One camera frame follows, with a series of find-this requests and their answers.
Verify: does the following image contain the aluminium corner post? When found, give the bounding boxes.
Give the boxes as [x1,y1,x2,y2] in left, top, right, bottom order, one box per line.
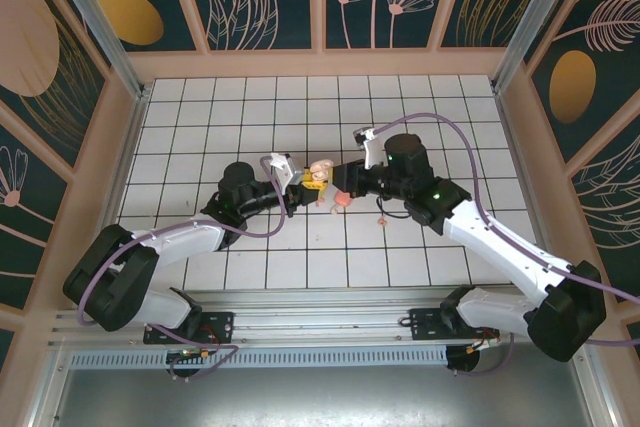
[39,0,151,101]
[490,0,586,94]

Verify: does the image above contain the small pink doll toy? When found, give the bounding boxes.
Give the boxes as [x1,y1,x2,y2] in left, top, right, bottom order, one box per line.
[307,159,335,183]

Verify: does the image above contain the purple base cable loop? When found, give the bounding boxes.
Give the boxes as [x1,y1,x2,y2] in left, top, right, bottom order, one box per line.
[449,329,516,378]
[167,329,240,382]

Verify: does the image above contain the grey metal sheet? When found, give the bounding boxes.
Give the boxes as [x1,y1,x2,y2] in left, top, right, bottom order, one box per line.
[49,366,596,427]

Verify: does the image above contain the aluminium side rail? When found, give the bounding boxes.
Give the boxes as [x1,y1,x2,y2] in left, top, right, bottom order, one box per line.
[492,86,561,293]
[94,86,151,298]

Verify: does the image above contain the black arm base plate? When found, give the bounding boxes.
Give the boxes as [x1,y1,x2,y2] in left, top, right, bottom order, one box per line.
[143,311,236,346]
[409,307,501,343]

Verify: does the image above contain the grey slotted cable duct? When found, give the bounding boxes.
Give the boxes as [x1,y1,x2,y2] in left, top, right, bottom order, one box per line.
[67,344,449,368]

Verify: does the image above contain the orange power connector wires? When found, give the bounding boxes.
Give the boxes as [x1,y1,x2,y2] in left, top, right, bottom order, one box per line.
[197,327,224,363]
[469,329,501,352]

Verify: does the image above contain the aluminium mounting rail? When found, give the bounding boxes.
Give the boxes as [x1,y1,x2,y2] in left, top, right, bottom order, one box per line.
[47,289,591,348]

